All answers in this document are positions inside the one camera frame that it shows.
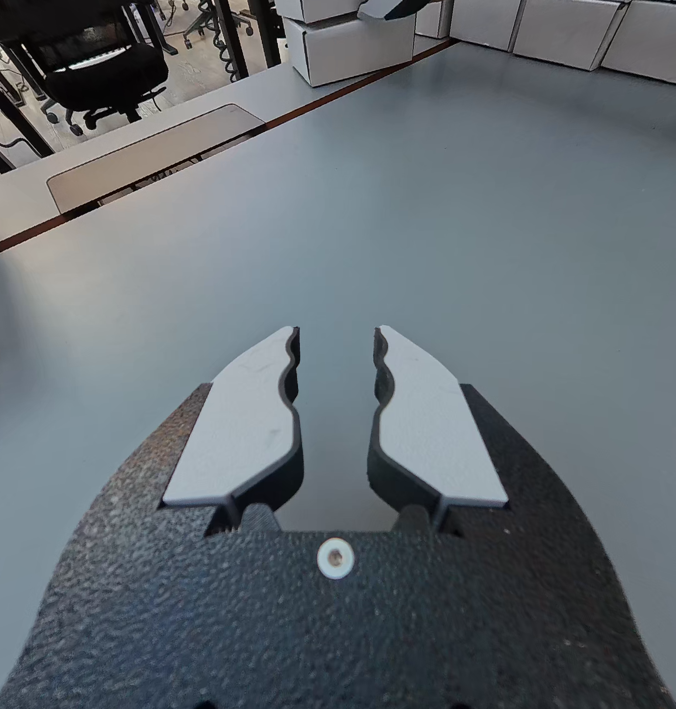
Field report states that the grey desk cable flap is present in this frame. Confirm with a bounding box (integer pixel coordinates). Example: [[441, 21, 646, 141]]
[[46, 103, 268, 215]]

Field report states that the row of white folded boxes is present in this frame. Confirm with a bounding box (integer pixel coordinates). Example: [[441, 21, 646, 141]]
[[275, 0, 676, 88]]

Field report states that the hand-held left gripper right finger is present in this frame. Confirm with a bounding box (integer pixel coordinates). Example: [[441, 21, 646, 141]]
[[367, 325, 509, 531]]

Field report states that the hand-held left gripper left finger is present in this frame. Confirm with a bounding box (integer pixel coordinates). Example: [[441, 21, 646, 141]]
[[163, 326, 304, 532]]

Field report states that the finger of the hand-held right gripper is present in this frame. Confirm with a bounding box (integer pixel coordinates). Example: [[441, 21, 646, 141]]
[[357, 0, 430, 23]]

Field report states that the grey swivel chair base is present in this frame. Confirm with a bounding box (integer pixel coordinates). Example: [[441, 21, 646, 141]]
[[182, 0, 256, 51]]

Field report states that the black office chair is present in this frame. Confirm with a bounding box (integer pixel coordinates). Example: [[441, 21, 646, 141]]
[[17, 0, 170, 136]]

